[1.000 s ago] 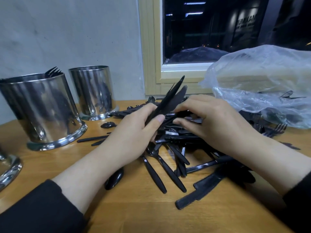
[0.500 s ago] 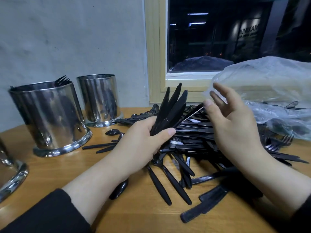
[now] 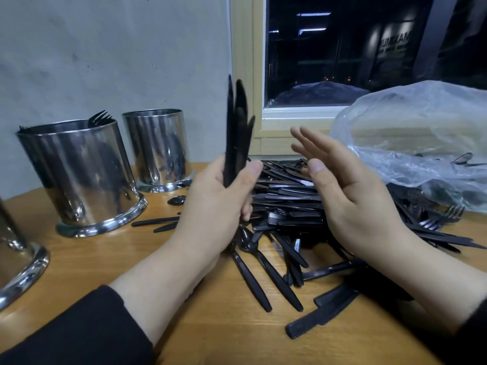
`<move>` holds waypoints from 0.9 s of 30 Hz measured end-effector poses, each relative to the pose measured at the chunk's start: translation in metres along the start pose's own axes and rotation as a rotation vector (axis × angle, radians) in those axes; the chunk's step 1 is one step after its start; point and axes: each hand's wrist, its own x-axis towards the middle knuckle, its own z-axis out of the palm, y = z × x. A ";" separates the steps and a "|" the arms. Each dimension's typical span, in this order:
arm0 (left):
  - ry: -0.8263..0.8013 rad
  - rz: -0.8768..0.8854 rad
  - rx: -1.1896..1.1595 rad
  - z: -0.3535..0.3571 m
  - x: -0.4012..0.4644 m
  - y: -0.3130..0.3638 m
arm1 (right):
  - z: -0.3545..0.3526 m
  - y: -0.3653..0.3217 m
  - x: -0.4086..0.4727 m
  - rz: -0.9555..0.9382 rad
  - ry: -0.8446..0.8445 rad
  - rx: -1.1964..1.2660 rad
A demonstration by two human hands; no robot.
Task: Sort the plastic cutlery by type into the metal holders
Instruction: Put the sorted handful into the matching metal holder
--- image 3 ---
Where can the person's right forearm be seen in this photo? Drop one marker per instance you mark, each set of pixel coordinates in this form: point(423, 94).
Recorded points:
point(449, 285)

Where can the dark parked car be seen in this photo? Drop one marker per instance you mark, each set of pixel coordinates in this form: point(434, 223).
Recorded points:
point(319, 93)

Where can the person's left forearm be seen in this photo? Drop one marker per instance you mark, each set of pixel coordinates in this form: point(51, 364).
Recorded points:
point(99, 319)

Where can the clear plastic bag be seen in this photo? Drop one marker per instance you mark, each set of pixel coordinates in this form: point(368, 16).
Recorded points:
point(418, 133)

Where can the pile of black plastic cutlery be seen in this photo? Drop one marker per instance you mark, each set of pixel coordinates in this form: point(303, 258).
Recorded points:
point(285, 197)

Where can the person's right hand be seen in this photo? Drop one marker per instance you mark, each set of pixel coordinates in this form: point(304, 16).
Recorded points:
point(354, 201)

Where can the person's left hand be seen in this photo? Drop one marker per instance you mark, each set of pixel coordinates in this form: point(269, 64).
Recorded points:
point(213, 213)

